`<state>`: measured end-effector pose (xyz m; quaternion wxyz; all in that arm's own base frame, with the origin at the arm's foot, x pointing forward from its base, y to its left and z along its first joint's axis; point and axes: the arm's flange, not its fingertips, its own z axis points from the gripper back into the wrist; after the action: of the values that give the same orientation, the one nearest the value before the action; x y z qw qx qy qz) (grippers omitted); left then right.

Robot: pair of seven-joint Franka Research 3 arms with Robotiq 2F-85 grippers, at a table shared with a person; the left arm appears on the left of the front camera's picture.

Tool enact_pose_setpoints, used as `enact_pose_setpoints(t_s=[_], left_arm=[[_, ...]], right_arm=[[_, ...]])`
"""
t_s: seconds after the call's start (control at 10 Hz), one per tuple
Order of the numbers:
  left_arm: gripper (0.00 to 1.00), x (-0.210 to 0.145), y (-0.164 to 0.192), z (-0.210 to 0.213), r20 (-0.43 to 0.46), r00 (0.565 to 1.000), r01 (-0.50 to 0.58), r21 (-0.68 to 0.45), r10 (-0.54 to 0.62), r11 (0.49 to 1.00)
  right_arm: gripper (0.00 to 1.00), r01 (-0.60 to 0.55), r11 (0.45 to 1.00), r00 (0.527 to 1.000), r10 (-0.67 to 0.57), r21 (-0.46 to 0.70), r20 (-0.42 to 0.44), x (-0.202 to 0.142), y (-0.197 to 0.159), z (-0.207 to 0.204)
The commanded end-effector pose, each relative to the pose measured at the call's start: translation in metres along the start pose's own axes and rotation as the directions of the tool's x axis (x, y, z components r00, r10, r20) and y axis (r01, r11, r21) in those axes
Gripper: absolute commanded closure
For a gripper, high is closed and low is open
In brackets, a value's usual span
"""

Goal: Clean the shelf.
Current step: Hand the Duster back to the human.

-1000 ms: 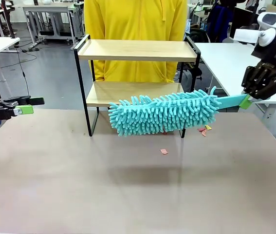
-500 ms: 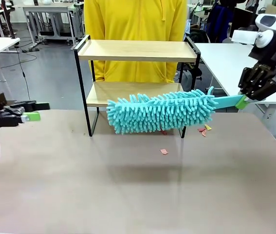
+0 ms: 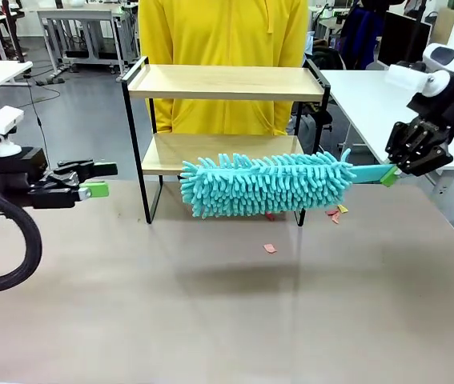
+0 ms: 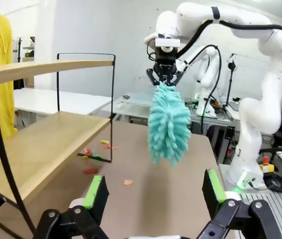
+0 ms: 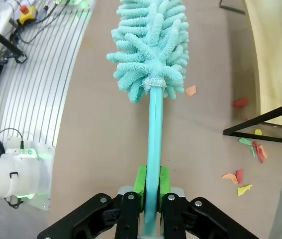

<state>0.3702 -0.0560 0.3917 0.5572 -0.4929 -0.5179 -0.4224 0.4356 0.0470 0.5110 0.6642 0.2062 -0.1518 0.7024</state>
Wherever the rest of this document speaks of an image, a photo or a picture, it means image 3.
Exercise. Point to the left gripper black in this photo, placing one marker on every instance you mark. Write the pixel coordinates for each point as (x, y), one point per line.
(14, 166)

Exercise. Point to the teal microfiber duster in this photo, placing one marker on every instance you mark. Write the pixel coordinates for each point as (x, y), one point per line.
(258, 188)

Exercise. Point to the person's right forearm yellow sleeve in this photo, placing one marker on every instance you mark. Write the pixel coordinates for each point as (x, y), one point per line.
(162, 116)

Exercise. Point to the person's left forearm yellow sleeve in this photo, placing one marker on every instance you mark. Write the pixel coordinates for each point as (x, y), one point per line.
(282, 116)

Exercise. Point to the black metal wooden shelf rack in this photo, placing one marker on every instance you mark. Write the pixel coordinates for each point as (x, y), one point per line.
(218, 84)

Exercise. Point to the yellow paper scrap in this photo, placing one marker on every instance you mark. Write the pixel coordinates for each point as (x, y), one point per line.
(343, 208)

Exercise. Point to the black office chair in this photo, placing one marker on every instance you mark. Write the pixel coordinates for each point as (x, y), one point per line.
(323, 118)

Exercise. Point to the black computer monitor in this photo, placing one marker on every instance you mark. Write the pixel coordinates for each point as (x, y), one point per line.
(404, 40)

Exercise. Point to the brown cardboard sheet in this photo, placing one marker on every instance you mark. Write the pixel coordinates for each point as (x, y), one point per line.
(443, 26)

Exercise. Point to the dark blue jacket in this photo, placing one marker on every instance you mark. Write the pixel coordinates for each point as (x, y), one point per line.
(360, 32)

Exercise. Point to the red paper scrap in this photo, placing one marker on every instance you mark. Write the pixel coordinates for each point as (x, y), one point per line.
(270, 217)

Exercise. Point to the salmon orange paper scrap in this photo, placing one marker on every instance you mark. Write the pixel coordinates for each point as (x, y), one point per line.
(270, 249)

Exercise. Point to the person in yellow hoodie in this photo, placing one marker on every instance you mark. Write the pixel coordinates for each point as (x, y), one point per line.
(218, 40)

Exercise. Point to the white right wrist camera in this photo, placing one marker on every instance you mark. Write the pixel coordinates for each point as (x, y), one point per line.
(435, 82)

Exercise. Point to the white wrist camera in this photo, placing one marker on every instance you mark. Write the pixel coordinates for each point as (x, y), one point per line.
(435, 82)
(4, 120)

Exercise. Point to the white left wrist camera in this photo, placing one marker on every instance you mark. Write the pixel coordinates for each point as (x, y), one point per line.
(4, 120)

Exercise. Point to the grey desk with metal frame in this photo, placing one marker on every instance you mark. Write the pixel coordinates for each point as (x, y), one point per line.
(82, 14)

